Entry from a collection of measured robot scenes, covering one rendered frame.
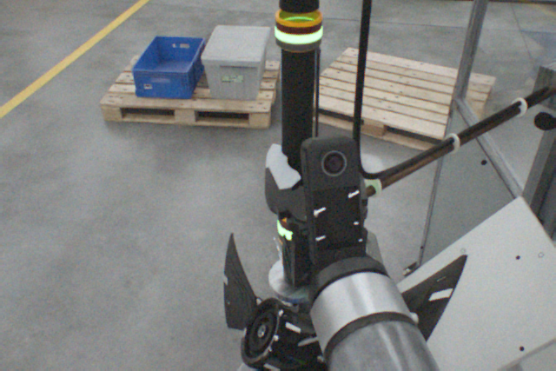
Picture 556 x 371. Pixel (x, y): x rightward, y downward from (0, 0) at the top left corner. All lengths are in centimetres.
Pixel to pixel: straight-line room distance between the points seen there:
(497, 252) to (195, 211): 221
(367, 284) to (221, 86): 334
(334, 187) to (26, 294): 250
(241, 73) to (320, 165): 320
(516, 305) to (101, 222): 247
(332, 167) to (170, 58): 395
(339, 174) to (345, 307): 11
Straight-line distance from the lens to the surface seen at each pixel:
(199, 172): 331
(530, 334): 95
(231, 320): 128
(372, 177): 69
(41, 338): 267
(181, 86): 376
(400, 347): 39
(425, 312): 74
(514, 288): 99
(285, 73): 51
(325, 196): 44
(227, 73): 364
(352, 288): 41
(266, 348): 92
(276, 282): 70
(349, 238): 45
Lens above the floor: 199
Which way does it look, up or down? 36 degrees down
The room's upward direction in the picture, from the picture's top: straight up
